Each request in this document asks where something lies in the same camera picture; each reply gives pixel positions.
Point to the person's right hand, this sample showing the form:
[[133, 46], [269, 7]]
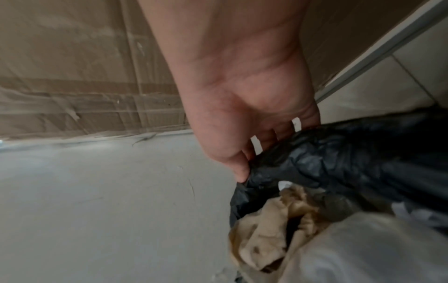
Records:
[[238, 83]]

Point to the black plastic garbage bag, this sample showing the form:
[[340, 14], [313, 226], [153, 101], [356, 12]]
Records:
[[350, 154]]

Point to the crumpled brown paper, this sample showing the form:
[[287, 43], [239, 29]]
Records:
[[266, 237]]

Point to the plastic-wrapped cardboard box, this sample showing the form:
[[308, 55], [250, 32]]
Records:
[[70, 55]]

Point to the white plastic sheet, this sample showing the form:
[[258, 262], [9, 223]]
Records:
[[367, 248]]

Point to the crumpled white paper scrap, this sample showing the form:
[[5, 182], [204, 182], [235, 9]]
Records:
[[420, 214]]

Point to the grey metal frame rail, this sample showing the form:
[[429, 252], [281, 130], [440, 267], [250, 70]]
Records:
[[385, 47]]

